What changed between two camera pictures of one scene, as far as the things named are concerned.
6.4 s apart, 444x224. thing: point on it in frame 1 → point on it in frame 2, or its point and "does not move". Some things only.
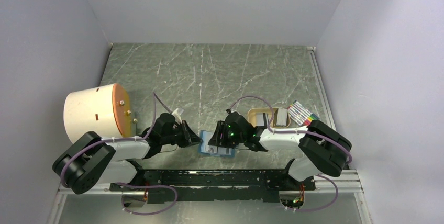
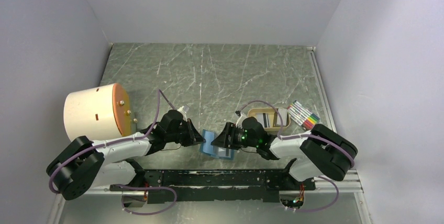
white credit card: (212, 149) → (223, 152)
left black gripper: (191, 139) does not move
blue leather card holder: (204, 148) does not move
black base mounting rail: (214, 186) does not move
